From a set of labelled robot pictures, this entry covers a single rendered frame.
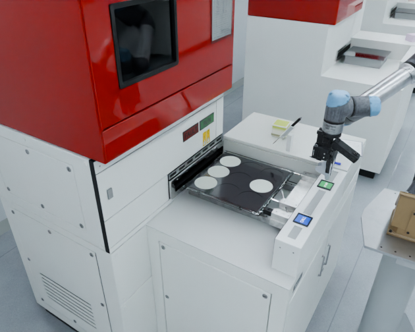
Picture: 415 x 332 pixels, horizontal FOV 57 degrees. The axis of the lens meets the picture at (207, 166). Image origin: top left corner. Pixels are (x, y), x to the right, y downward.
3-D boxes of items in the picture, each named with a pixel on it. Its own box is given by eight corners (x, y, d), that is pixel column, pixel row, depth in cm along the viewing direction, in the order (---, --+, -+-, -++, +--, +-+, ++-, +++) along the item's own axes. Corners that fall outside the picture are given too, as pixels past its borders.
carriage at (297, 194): (269, 224, 153) (269, 219, 151) (302, 181, 179) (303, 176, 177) (288, 232, 149) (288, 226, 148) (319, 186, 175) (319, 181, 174)
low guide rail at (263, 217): (188, 193, 176) (188, 188, 174) (190, 192, 177) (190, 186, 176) (292, 233, 153) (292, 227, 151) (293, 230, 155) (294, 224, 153)
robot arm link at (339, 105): (356, 95, 134) (332, 97, 133) (350, 124, 140) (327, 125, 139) (347, 87, 140) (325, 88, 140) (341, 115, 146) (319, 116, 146)
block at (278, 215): (270, 218, 152) (271, 212, 150) (274, 213, 154) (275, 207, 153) (289, 225, 148) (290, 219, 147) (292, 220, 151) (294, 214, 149)
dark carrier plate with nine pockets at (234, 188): (185, 186, 168) (185, 184, 168) (225, 153, 193) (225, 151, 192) (256, 213, 152) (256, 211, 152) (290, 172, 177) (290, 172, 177)
